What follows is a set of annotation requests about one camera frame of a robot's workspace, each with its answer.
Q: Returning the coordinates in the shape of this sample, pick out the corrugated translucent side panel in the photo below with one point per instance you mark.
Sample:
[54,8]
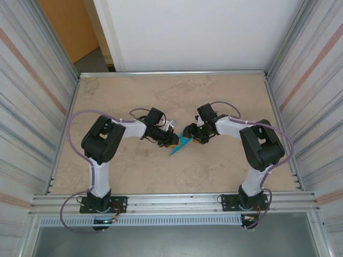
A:
[316,93]
[21,93]

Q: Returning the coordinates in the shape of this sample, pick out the wide aluminium mounting rail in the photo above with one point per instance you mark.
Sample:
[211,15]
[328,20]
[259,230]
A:
[174,203]

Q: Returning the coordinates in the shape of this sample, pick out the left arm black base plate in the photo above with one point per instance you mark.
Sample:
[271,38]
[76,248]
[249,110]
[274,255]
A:
[120,203]

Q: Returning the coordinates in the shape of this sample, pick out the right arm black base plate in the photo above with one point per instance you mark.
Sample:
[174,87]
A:
[227,203]

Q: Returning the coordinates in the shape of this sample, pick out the aluminium table edge rail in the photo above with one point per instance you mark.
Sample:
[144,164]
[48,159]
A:
[174,72]
[69,113]
[285,134]

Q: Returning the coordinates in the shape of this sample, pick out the blue cloth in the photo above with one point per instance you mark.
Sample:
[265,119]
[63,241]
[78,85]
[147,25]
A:
[180,146]

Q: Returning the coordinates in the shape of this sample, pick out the white door frame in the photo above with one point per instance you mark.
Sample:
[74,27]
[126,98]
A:
[107,26]

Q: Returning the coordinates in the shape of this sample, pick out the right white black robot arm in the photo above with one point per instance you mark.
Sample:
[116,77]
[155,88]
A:
[261,150]

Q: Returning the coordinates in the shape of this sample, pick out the orange wooden door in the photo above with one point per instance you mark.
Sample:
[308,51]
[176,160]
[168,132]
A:
[69,26]

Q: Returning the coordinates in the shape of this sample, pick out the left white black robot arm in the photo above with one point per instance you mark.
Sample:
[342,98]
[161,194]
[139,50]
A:
[103,139]

